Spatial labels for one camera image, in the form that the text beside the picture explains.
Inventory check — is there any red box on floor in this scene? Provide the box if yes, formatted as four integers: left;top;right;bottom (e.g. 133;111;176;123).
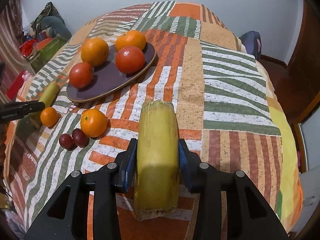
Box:
6;70;32;101

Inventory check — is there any yellow sugarcane piece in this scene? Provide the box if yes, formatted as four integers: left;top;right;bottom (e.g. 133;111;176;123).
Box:
39;81;60;108
133;100;179;220

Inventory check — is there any green storage box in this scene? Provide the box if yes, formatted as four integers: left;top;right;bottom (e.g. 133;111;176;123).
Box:
30;37;67;73

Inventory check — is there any dark red plum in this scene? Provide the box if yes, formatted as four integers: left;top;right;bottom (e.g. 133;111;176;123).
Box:
72;128;88;148
59;133;74;150

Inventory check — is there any orange on plate right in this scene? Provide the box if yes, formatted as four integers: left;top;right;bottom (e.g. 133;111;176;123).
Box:
115;30;146;51

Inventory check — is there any striped red curtain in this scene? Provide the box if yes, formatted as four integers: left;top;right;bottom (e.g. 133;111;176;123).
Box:
1;0;34;103

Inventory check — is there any orange on plate left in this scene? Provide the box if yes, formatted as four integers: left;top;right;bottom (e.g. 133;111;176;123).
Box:
81;38;109;67

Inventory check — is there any striped patchwork bed blanket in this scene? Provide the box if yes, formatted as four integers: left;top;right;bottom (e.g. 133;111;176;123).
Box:
4;1;303;231

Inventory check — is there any red tomato right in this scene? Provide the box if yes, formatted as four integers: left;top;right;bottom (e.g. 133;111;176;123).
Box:
115;46;145;75

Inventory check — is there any small tangerine left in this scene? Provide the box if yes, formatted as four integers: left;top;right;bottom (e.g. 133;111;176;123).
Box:
40;107;59;127

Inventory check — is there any tangerine near plums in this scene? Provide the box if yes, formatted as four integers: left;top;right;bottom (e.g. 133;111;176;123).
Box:
80;109;108;138

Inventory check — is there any orange on plate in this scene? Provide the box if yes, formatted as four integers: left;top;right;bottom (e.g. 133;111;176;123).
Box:
115;30;146;51
81;38;109;67

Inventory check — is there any dark purple round plate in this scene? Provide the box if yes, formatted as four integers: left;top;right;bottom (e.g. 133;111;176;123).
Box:
66;42;157;103

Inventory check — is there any red tomato left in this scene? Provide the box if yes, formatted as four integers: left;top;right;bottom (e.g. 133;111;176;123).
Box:
69;62;94;89

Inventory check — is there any dark blue bag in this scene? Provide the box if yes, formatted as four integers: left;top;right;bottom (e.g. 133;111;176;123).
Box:
239;31;261;61

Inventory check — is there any red tomato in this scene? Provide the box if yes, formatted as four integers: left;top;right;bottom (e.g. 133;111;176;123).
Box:
115;46;145;75
69;62;94;89

